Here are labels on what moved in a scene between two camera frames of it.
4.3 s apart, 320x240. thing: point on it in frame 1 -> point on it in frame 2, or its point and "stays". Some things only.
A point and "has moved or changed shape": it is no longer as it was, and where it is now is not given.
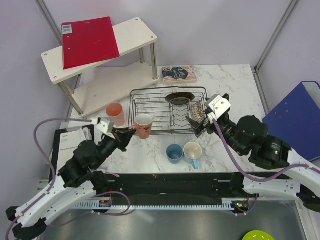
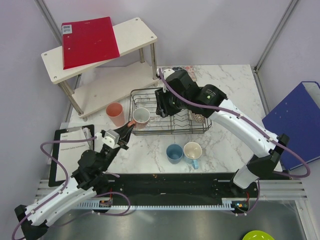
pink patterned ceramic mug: [143, 123] has moved or changed shape
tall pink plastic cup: [115, 111] stays
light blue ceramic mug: [192, 151] stays
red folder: [87, 41] stays
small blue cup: [174, 153] stays
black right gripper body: [226, 126] -> [168, 105]
